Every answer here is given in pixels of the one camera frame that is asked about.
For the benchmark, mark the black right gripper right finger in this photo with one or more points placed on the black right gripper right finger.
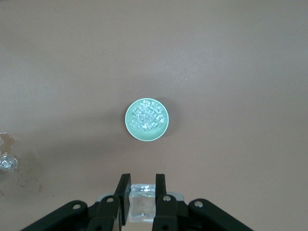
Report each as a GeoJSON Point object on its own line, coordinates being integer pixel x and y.
{"type": "Point", "coordinates": [160, 190]}

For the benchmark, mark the brown table cover sheet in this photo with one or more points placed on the brown table cover sheet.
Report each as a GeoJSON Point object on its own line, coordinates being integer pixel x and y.
{"type": "Point", "coordinates": [216, 72]}

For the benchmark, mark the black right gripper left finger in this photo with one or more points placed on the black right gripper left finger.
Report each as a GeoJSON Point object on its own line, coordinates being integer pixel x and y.
{"type": "Point", "coordinates": [125, 192]}

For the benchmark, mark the mint green ceramic bowl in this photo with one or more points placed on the mint green ceramic bowl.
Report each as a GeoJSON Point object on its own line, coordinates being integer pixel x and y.
{"type": "Point", "coordinates": [144, 136]}

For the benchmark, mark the clear acrylic ice cube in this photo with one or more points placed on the clear acrylic ice cube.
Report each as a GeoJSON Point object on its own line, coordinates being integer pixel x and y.
{"type": "Point", "coordinates": [142, 204]}

